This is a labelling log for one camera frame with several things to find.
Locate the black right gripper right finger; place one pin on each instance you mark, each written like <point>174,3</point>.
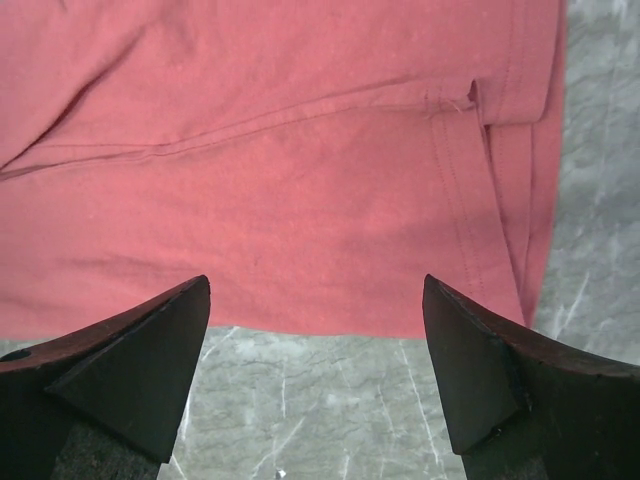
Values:
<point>519,405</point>

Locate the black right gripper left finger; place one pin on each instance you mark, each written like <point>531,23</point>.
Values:
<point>106,401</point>

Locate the salmon pink t-shirt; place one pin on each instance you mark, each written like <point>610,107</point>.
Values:
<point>316,160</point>

